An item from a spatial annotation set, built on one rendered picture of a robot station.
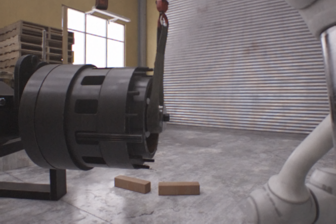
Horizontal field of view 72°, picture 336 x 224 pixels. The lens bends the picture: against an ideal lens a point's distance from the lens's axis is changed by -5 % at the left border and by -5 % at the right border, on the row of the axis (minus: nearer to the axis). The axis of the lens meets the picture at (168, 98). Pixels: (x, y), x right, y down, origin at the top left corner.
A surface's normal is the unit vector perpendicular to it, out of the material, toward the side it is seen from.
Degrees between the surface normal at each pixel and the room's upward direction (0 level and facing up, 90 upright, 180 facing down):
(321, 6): 109
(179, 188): 90
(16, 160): 90
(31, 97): 68
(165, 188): 90
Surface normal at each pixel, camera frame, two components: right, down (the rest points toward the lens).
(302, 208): 0.28, 0.19
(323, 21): -0.83, 0.49
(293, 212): 0.02, 0.22
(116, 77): -0.10, -0.73
